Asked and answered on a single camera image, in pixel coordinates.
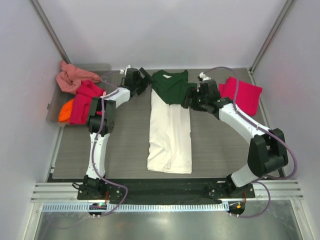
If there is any aluminium front rail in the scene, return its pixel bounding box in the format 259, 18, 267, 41
30, 180, 304, 203

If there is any left aluminium frame post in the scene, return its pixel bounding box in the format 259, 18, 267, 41
29, 0, 71, 64

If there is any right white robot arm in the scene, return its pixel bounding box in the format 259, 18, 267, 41
182, 72, 289, 198

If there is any orange t shirt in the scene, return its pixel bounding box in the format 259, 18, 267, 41
57, 98, 74, 123

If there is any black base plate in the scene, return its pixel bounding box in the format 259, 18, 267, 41
72, 176, 256, 203

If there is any right aluminium frame post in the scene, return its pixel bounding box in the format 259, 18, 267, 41
248, 0, 296, 75

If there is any grey plastic bin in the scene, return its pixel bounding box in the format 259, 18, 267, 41
46, 63, 113, 126

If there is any slotted cable duct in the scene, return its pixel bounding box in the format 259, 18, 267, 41
42, 201, 229, 213

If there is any crimson red t shirt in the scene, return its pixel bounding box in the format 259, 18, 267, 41
69, 79, 106, 125

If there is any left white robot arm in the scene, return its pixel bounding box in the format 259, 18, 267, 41
78, 65, 153, 200

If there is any white and green t shirt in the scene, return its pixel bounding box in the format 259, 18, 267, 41
147, 70, 192, 174

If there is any folded magenta t shirt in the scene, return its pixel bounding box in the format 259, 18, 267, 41
218, 77, 263, 117

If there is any salmon pink t shirt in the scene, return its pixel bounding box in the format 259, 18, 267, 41
56, 60, 101, 95

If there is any aluminium frame post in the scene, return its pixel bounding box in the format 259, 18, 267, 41
248, 0, 296, 75
29, 0, 71, 64

